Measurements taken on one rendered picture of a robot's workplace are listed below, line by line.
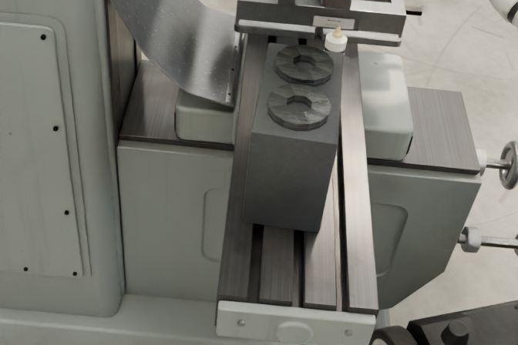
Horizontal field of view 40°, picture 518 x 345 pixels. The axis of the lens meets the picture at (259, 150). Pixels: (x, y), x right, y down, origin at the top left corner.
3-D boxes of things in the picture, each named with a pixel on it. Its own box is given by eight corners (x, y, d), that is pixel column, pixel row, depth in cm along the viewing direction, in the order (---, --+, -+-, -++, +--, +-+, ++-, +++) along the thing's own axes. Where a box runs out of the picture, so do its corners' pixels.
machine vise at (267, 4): (394, 9, 159) (405, -36, 152) (401, 48, 148) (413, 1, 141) (237, -6, 158) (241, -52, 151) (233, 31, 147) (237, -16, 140)
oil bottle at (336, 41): (340, 68, 141) (349, 20, 134) (340, 80, 138) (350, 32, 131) (319, 65, 141) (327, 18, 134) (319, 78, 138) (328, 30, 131)
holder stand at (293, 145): (327, 139, 125) (346, 45, 112) (319, 234, 109) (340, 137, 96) (259, 129, 126) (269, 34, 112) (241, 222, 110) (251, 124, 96)
